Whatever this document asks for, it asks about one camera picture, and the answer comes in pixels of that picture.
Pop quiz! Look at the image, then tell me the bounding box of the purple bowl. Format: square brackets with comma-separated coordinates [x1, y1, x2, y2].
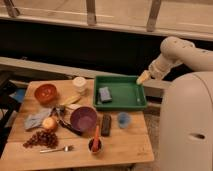
[70, 106, 97, 132]

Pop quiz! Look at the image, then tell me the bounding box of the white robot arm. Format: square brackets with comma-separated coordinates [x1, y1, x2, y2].
[136, 36, 213, 85]

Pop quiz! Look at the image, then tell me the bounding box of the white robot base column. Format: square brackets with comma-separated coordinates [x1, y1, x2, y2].
[159, 72, 213, 171]

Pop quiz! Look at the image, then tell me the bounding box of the orange-red bowl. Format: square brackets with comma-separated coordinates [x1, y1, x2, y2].
[34, 84, 57, 104]

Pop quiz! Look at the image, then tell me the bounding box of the green plastic tray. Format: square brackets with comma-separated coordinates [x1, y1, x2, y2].
[93, 76, 147, 111]

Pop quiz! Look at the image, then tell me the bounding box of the blue-grey sponge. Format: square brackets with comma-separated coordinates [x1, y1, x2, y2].
[99, 87, 112, 102]

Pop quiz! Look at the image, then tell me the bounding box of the blue plastic cup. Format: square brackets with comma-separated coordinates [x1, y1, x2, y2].
[117, 112, 131, 128]

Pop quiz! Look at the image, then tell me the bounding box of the white lidded jar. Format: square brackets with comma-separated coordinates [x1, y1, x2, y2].
[72, 77, 87, 95]

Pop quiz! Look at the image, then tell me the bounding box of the yellow banana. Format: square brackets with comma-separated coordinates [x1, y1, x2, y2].
[60, 95, 81, 106]

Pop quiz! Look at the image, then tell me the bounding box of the orange carrot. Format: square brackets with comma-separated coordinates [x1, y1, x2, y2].
[92, 125, 99, 152]

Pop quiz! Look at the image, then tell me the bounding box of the dark cup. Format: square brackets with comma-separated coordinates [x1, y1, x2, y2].
[88, 138, 103, 155]

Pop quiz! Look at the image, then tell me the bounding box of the yellow-red apple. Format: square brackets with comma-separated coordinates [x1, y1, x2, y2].
[42, 117, 58, 131]

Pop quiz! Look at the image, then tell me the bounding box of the grey cloth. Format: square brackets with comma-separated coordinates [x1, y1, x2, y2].
[24, 108, 52, 130]

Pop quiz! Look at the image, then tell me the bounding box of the bunch of dark grapes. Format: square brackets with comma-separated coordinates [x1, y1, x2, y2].
[23, 131, 58, 148]

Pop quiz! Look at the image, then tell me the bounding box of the black handled tool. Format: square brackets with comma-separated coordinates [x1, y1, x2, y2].
[52, 106, 82, 136]

